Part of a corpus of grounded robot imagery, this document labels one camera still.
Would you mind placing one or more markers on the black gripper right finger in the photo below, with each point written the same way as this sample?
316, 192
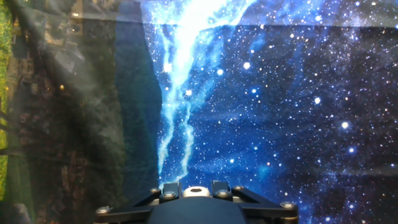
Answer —
264, 213

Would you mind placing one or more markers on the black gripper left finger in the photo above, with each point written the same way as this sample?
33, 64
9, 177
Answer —
140, 211

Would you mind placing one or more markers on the galaxy and forest printed cloth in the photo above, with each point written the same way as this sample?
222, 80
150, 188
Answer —
280, 109

